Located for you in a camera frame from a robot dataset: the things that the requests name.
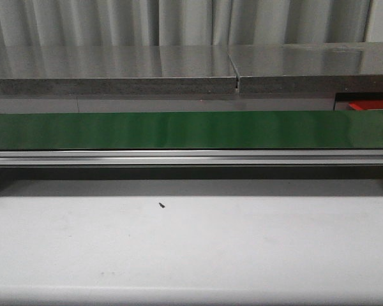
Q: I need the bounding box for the grey curtain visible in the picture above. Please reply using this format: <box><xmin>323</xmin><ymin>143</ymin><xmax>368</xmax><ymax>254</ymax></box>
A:
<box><xmin>0</xmin><ymin>1</ymin><xmax>383</xmax><ymax>46</ymax></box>

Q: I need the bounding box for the grey stone slab right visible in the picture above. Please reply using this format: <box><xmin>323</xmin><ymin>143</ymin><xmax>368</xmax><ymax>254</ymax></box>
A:
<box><xmin>228</xmin><ymin>42</ymin><xmax>383</xmax><ymax>94</ymax></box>

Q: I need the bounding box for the grey stone slab left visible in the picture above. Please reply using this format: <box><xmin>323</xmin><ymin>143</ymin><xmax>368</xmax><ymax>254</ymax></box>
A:
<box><xmin>0</xmin><ymin>46</ymin><xmax>237</xmax><ymax>96</ymax></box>

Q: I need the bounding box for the red plastic tray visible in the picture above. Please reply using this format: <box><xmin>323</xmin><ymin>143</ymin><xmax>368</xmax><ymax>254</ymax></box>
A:
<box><xmin>348</xmin><ymin>100</ymin><xmax>383</xmax><ymax>111</ymax></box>

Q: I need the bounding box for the aluminium conveyor frame rail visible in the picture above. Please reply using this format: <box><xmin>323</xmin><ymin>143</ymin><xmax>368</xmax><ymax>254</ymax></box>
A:
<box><xmin>0</xmin><ymin>149</ymin><xmax>383</xmax><ymax>167</ymax></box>

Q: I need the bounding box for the green conveyor belt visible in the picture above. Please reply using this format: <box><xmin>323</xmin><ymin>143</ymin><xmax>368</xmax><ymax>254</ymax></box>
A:
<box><xmin>0</xmin><ymin>111</ymin><xmax>383</xmax><ymax>150</ymax></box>

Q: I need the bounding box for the grey stone slab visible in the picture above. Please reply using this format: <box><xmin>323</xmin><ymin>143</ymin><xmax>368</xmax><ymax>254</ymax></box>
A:
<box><xmin>228</xmin><ymin>42</ymin><xmax>383</xmax><ymax>94</ymax></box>
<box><xmin>0</xmin><ymin>46</ymin><xmax>237</xmax><ymax>96</ymax></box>

